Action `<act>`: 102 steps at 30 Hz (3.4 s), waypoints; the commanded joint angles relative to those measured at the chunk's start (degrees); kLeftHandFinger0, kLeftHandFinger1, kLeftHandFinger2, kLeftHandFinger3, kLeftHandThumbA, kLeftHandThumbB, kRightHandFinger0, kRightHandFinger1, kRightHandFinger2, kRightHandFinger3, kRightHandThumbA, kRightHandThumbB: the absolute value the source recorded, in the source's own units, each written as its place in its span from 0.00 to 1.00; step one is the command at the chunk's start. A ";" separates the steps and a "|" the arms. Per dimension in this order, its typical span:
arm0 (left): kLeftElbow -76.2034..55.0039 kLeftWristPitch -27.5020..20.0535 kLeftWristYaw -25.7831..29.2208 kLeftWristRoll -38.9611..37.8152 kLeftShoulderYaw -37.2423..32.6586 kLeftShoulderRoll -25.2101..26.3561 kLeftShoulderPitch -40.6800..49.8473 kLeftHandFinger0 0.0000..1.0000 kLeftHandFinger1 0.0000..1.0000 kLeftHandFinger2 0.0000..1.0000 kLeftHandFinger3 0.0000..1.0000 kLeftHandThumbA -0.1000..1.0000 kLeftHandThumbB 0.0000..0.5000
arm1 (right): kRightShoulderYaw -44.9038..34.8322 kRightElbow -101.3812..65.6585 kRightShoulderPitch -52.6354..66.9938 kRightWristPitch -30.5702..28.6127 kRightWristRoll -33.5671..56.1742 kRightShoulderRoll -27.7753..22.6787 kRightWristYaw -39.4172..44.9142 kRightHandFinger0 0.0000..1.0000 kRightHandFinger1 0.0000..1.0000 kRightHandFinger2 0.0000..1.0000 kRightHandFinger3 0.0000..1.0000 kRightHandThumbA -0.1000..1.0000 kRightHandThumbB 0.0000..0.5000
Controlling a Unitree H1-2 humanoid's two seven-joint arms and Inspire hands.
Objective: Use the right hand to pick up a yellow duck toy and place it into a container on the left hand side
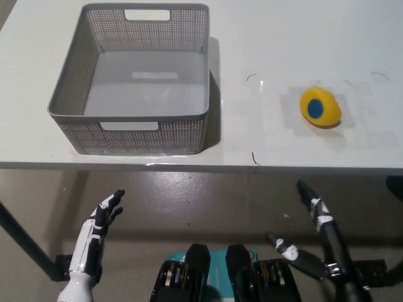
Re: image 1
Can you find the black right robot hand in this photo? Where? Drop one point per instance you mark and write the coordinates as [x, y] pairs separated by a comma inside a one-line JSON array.
[[333, 245]]

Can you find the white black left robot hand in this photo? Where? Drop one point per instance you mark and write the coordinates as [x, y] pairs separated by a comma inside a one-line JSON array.
[[89, 242]]

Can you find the yellow duck toy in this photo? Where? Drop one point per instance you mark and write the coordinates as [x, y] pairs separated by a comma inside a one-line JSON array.
[[330, 113]]

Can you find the black table leg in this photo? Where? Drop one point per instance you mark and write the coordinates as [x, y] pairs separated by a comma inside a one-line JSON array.
[[25, 237]]

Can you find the black teal robot body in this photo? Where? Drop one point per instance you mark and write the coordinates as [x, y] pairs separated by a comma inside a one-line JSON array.
[[195, 277]]

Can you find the grey perforated plastic basket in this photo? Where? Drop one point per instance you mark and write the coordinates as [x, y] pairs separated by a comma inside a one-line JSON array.
[[126, 136]]

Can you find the thin black thread piece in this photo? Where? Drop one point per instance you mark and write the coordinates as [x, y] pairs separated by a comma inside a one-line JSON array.
[[252, 156], [251, 75]]

